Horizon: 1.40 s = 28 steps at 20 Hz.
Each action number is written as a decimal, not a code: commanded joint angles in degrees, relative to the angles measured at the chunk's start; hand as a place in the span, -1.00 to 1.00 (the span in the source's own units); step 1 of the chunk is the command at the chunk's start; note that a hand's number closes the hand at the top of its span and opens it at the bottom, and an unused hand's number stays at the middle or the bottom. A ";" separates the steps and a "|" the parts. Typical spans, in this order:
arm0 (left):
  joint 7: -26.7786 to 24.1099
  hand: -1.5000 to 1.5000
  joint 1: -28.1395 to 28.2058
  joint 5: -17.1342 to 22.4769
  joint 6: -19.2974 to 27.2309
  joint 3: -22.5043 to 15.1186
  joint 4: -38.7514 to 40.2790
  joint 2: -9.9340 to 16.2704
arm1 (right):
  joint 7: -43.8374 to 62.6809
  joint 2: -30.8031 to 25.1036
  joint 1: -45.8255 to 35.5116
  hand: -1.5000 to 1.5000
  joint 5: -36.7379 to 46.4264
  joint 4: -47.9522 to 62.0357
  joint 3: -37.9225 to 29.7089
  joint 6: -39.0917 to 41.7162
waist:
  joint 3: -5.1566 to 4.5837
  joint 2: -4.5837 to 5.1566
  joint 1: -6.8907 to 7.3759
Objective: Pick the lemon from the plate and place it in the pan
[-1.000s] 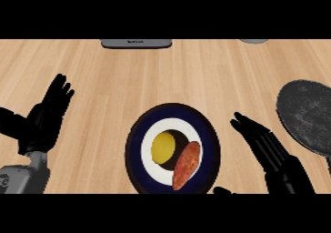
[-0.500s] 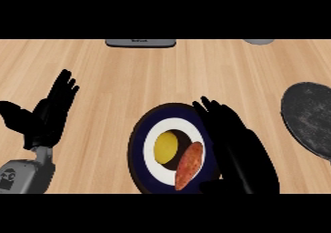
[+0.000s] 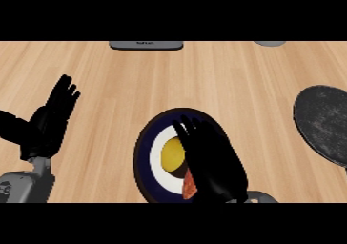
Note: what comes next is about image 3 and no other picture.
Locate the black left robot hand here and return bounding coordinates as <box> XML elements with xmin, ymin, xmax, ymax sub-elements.
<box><xmin>0</xmin><ymin>73</ymin><xmax>81</xmax><ymax>162</ymax></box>

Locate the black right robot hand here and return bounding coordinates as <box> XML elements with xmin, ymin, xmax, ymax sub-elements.
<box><xmin>170</xmin><ymin>114</ymin><xmax>248</xmax><ymax>204</ymax></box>

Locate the yellow lemon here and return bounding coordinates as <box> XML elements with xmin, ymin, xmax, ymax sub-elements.
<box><xmin>158</xmin><ymin>136</ymin><xmax>186</xmax><ymax>173</ymax></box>

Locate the dark blue and white plate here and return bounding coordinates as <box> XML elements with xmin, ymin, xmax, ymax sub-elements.
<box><xmin>131</xmin><ymin>107</ymin><xmax>229</xmax><ymax>204</ymax></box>

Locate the dark grey pan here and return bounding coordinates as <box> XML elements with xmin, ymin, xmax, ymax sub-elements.
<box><xmin>291</xmin><ymin>84</ymin><xmax>347</xmax><ymax>195</ymax></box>

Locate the orange-red food piece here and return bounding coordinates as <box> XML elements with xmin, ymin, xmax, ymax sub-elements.
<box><xmin>180</xmin><ymin>171</ymin><xmax>198</xmax><ymax>200</ymax></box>

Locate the dark grey flat appliance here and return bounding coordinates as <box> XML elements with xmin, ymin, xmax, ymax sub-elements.
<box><xmin>108</xmin><ymin>41</ymin><xmax>185</xmax><ymax>51</ymax></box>

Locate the grey rounded object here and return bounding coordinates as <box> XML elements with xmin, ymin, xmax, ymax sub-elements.
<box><xmin>251</xmin><ymin>41</ymin><xmax>287</xmax><ymax>48</ymax></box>

